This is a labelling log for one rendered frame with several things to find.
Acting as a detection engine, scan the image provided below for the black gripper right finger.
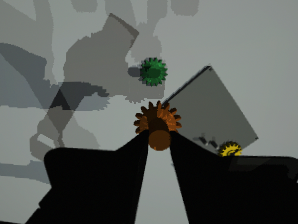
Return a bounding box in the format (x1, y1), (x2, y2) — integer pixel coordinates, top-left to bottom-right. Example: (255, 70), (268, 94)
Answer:
(170, 131), (298, 224)

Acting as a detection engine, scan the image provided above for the yellow gear with black stripe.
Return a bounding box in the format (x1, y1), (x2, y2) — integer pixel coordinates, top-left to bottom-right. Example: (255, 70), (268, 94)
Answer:
(218, 141), (242, 157)

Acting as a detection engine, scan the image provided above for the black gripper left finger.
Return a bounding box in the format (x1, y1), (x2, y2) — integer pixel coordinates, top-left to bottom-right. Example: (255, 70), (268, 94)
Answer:
(44, 129), (149, 224)

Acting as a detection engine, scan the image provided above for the brown gear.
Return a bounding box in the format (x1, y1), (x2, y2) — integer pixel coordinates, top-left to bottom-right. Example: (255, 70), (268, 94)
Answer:
(134, 100), (182, 151)

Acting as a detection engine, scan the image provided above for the green gear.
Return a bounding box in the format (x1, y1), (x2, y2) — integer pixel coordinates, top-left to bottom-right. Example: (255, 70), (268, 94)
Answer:
(140, 58), (168, 87)

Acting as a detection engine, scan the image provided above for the dark grey board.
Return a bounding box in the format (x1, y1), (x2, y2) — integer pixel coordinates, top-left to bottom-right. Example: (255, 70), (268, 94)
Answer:
(162, 66), (259, 155)

